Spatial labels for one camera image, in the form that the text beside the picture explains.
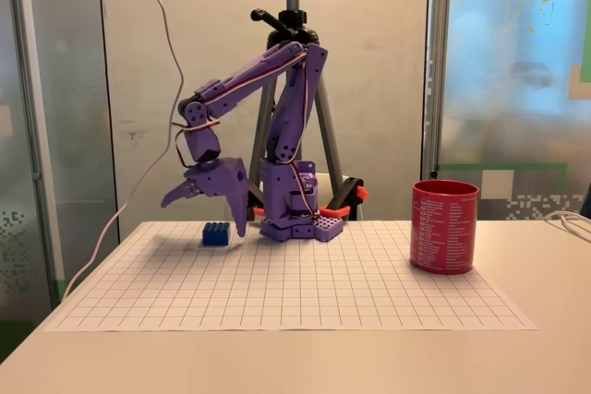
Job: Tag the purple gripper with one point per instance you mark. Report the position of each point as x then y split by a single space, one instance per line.
225 180

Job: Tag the blue toy brick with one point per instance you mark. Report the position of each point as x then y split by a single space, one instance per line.
216 236

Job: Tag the purple robot arm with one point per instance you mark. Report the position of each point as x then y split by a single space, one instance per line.
286 122

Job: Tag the red cup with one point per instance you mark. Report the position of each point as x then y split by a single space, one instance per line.
443 232

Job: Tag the black orange table clamp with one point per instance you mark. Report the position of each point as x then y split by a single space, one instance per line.
254 195
346 191

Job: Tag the white grid paper sheet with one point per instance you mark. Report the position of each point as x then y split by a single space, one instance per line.
286 288

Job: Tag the grey metal partition post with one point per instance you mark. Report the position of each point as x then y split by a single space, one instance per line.
32 135
437 66

